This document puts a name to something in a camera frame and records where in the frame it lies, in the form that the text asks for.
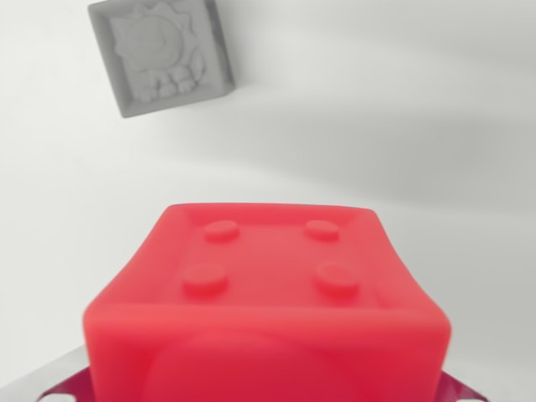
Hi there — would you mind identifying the black-padded silver gripper right finger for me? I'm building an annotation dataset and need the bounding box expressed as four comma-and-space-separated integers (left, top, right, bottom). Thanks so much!
436, 369, 493, 402

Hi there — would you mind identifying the black-padded silver gripper left finger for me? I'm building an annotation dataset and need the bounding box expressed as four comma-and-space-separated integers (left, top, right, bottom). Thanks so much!
0, 346, 100, 402

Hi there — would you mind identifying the red soft cube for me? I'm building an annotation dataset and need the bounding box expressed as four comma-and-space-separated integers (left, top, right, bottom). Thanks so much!
81, 202, 454, 402

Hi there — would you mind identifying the grey embossed cube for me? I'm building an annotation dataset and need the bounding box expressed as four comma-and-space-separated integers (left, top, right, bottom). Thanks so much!
86, 0, 237, 120

